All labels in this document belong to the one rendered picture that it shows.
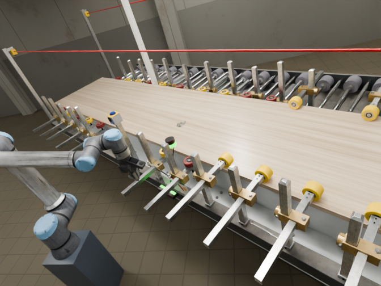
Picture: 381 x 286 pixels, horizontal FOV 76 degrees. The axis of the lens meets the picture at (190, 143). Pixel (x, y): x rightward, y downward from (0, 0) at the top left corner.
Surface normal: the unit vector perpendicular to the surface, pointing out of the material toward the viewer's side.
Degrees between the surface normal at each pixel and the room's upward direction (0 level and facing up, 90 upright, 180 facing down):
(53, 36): 90
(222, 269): 0
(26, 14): 90
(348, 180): 0
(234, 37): 90
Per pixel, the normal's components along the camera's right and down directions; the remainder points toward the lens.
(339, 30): -0.12, 0.61
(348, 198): -0.26, -0.78
